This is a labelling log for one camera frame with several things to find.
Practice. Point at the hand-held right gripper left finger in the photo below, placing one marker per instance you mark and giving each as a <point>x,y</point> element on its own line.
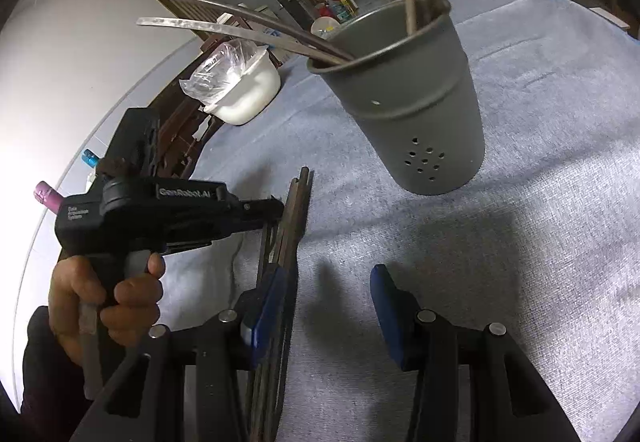
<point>265,312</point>

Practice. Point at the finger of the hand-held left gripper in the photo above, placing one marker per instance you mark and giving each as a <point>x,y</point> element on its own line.
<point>262,212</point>

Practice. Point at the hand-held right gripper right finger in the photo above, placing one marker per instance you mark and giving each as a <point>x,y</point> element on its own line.
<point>392,317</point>

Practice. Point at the bundle of metal chopsticks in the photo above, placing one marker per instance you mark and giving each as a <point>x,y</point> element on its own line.
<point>295,222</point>

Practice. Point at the grey perforated utensil holder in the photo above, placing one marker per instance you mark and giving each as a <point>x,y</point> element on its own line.
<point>415,112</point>

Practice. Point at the person's left forearm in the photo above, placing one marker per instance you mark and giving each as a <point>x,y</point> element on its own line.
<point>45,372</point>

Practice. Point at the person's left hand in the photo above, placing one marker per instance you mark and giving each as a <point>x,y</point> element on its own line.
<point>130,307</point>

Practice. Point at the teal thermos bottle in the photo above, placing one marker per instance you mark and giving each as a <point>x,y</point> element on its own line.
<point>92,157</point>

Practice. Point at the purple thermos bottle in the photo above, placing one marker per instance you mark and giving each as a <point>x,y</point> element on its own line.
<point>47,196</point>

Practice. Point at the dark wooden sideboard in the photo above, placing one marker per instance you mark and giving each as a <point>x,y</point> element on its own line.
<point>175,107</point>

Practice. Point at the white bowl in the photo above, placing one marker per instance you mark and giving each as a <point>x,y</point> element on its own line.
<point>250,97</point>

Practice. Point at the clear plastic bag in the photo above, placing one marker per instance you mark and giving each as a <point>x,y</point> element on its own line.
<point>220,72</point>

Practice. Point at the blue water jug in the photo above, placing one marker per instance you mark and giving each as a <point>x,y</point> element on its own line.
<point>341,9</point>

